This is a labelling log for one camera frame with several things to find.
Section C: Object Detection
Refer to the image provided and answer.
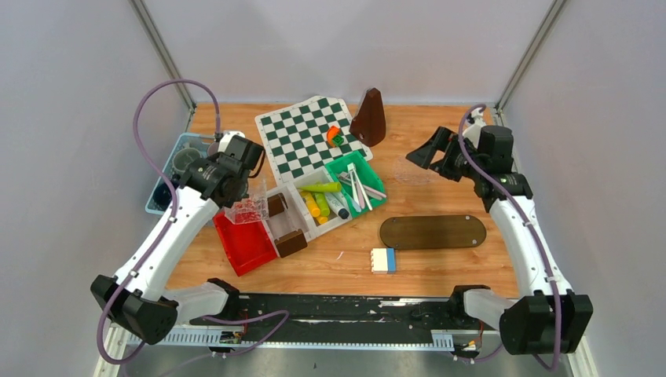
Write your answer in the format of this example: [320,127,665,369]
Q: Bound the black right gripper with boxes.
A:
[405,126,484,182]

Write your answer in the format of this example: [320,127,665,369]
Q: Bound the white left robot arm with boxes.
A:
[90,133,265,345]

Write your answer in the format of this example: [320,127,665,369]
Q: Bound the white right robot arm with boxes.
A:
[406,126,594,357]

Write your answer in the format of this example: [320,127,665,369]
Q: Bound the dark wooden oval tray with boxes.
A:
[379,214,487,251]

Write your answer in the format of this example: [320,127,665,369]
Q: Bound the yellow toothpaste tube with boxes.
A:
[300,191,321,218]

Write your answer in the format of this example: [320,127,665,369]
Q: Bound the white toothbrush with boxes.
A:
[347,163,372,212]

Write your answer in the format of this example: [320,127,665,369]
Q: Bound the white toothpaste tube black cap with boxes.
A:
[324,192,350,219]

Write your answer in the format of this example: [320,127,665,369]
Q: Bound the light blue perforated basket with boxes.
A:
[145,133,214,215]

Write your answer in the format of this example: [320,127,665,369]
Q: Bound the grey mug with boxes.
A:
[171,147,203,175]

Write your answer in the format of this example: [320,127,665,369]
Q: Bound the brown wooden block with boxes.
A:
[274,229,308,258]
[267,192,288,218]

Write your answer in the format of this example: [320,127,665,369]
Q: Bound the dark blue mug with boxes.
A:
[152,181,172,210]

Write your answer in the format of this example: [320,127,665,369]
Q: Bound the red plastic bin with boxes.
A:
[212,213,277,276]

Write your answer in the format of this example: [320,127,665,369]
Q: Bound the white plastic bin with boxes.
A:
[261,183,311,250]

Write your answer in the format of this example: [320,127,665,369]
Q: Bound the green white chessboard mat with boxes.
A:
[254,96,373,185]

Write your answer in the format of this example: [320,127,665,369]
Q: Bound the brown wooden metronome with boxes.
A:
[349,87,386,148]

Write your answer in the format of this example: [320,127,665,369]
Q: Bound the green plastic bin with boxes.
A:
[324,151,387,218]

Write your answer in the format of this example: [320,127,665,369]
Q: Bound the white blue toy brick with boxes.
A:
[370,248,397,274]

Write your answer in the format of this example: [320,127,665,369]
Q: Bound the green toy block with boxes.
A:
[331,135,346,147]

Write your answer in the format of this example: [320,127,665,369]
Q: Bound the orange toy block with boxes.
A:
[326,126,342,148]

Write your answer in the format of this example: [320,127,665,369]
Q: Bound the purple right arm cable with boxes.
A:
[456,103,564,372]

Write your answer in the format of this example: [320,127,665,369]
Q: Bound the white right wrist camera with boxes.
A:
[463,118,486,148]

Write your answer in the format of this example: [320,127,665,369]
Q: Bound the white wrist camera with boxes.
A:
[217,130,245,154]
[463,118,486,148]

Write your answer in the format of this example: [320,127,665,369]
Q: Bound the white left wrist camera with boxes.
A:
[217,130,245,154]

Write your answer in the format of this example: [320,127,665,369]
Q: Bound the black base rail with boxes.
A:
[219,293,490,345]

